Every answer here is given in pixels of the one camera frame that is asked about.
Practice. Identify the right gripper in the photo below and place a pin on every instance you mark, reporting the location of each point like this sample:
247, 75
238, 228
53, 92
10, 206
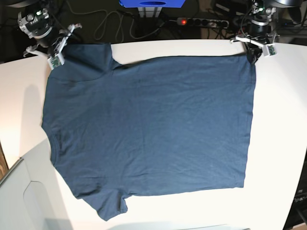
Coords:
51, 43

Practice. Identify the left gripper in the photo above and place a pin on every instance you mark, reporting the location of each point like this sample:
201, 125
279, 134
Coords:
254, 34

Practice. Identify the dark blue T-shirt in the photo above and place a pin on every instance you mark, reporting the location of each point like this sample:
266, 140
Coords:
161, 126

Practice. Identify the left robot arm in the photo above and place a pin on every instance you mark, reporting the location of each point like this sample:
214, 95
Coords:
256, 10

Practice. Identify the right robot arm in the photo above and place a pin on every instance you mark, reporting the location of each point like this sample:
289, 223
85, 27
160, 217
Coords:
39, 22

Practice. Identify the blue box on stand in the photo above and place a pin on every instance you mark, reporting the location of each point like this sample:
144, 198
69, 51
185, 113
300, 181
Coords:
152, 3

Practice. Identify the grey panel at table corner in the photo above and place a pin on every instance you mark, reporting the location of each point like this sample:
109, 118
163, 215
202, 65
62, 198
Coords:
28, 202

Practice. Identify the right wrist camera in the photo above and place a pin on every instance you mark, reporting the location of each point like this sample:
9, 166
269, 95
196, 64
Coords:
56, 61

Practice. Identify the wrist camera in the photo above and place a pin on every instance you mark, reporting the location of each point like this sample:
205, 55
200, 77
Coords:
269, 50
56, 61

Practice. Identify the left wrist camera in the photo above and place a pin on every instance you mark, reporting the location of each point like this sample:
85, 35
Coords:
269, 50

